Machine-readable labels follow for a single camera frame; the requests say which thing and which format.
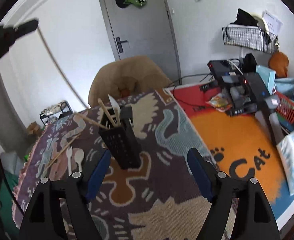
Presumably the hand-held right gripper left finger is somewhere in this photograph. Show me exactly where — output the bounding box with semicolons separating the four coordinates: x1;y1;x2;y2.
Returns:
19;149;111;240

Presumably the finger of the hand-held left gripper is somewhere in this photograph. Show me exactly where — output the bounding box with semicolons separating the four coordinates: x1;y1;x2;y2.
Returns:
10;19;39;39

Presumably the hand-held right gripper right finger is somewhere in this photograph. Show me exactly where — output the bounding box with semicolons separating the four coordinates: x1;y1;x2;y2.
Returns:
187;147;281;240

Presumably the white plastic spoon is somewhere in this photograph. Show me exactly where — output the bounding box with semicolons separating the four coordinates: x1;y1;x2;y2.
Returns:
75;149;85;172

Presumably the white plastic fork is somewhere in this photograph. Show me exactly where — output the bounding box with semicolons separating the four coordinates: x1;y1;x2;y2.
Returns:
66;146;73;177

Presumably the black slotted utensil holder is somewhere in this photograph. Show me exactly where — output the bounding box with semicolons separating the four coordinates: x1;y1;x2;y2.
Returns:
98;106;141;170

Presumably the white plastic knife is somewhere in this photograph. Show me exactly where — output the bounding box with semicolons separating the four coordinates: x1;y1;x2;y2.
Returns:
108;94;121;125

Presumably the purple printed blanket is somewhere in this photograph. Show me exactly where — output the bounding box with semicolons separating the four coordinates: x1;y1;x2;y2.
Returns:
12;89;237;240

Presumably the orange printed mat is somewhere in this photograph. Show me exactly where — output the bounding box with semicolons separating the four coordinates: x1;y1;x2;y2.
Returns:
166;84;294;220

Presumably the grey-framed side door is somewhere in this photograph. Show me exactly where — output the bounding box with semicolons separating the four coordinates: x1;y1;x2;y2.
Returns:
0;64;21;155

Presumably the yellow snack packet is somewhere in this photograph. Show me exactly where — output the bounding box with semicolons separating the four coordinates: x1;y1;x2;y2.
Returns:
206;93;231;112

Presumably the black shoe rack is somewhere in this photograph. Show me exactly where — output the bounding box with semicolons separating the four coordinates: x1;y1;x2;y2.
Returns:
39;101;73;125

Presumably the cardboard box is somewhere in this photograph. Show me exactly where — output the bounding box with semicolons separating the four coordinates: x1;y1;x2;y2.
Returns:
27;122;43;137

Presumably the green cloth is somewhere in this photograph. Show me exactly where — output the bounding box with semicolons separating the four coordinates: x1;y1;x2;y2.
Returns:
0;172;20;228

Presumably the black electronic device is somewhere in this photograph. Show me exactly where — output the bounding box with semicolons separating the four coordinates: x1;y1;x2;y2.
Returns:
207;60;245;117
243;72;285;145

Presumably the tan upholstered chair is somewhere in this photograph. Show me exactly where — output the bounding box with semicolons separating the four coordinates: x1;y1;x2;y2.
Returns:
88;56;174;109

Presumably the red plastic basket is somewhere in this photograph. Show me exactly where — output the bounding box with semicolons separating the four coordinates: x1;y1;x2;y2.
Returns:
274;91;294;124

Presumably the grey door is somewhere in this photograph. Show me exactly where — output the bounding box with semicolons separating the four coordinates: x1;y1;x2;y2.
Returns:
96;0;182;85

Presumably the light blue tissue box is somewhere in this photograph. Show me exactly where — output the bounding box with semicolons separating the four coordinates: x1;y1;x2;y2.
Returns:
256;65;276;94

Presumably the light blue bag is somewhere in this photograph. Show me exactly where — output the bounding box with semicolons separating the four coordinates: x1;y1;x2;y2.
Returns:
274;77;294;98

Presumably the orange plush toy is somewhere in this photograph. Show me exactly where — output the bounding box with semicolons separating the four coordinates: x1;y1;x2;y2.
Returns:
269;52;289;78

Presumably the black cloth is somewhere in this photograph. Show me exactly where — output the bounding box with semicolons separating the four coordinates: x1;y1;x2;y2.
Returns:
228;8;259;27

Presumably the cream round object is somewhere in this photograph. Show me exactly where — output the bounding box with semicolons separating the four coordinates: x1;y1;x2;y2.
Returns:
252;12;267;30

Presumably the white paper sheet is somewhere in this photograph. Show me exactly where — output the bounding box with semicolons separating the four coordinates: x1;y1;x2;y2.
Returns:
262;10;283;34

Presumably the black table cable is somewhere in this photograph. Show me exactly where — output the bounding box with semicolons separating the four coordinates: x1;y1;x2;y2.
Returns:
173;72;214;105

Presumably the black door handle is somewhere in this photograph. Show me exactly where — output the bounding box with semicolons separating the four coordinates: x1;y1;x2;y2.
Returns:
115;37;129;53

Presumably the black wire basket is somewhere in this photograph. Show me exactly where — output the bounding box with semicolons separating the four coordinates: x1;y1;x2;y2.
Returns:
222;26;279;54

